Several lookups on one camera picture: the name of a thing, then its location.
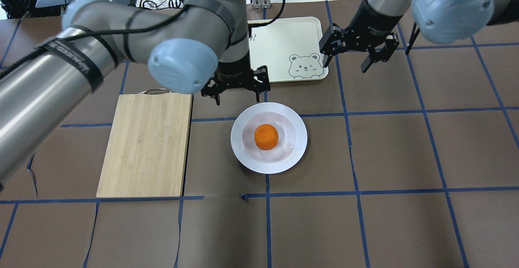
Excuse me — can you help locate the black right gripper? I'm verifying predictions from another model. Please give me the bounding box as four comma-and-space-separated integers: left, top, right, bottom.
319, 24, 400, 73

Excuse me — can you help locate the orange fruit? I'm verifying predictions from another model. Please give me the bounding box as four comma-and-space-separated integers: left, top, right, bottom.
254, 124, 279, 150

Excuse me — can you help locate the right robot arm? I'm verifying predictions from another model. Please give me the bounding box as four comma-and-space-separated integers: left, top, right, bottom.
319, 0, 518, 72

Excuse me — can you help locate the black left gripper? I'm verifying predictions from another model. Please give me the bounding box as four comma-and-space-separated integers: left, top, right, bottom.
201, 66, 271, 106

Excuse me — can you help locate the bamboo cutting board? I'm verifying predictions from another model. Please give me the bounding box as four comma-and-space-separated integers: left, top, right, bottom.
96, 93, 193, 199

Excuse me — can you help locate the cream bear tray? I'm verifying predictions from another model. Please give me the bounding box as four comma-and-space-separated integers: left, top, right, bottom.
249, 17, 328, 83

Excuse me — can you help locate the white ribbed plate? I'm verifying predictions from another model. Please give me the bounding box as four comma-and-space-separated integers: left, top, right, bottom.
230, 102, 308, 174

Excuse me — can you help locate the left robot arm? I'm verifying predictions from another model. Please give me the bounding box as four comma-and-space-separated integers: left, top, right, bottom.
0, 0, 271, 187

